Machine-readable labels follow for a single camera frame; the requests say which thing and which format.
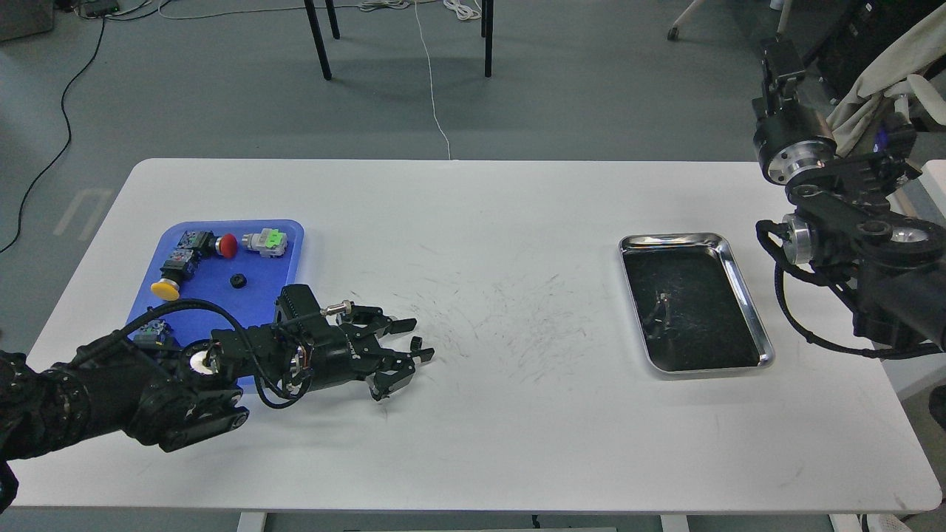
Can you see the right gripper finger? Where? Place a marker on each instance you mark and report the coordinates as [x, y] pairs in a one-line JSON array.
[[783, 71]]

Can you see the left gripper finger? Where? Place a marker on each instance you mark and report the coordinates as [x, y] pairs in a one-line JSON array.
[[360, 322], [395, 370]]

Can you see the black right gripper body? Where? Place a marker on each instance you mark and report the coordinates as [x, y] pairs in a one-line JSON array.
[[790, 139]]

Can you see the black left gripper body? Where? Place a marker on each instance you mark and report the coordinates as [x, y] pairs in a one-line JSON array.
[[302, 350]]

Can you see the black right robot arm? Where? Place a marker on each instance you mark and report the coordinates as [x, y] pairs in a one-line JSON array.
[[885, 267]]

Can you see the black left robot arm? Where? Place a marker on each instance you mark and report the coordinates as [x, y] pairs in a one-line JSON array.
[[170, 377]]

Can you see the beige cloth on chair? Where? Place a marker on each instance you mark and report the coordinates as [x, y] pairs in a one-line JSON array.
[[912, 53]]

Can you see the white office chair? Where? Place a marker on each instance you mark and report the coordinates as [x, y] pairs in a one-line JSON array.
[[911, 113]]

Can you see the steel metal tray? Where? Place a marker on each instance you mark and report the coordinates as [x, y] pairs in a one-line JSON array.
[[693, 307]]

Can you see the black table leg right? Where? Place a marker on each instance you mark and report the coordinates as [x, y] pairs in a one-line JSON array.
[[486, 32]]

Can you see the black table leg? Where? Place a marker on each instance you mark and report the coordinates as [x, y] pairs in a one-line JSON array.
[[318, 40], [486, 32]]

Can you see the black table leg left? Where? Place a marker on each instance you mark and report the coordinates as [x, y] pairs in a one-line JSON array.
[[318, 40]]

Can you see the grey green switch module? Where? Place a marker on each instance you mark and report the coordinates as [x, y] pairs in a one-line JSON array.
[[269, 242]]

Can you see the red push button switch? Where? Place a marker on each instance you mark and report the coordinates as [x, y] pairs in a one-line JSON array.
[[206, 243]]

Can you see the green push button switch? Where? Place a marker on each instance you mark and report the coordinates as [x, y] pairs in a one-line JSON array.
[[155, 335]]

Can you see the yellow push button switch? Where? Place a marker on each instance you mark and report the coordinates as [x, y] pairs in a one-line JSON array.
[[178, 267]]

